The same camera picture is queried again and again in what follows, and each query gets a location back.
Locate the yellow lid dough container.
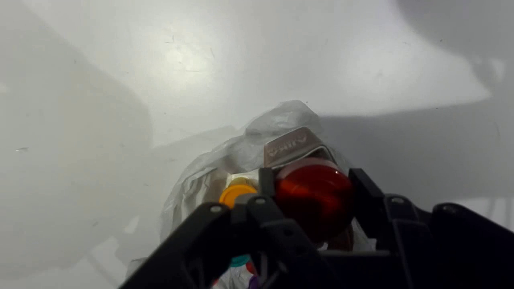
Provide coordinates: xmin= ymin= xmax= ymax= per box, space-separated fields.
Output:
xmin=218 ymin=178 xmax=260 ymax=210

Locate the spice jar with red lid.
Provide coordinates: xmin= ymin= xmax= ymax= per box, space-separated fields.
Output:
xmin=261 ymin=127 xmax=354 ymax=243

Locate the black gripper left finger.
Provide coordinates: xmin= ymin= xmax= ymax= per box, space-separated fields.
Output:
xmin=118 ymin=167 xmax=338 ymax=289

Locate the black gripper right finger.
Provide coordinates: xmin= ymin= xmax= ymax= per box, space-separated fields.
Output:
xmin=349 ymin=169 xmax=514 ymax=289

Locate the white plastic bag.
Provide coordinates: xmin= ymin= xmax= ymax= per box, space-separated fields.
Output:
xmin=158 ymin=100 xmax=349 ymax=289

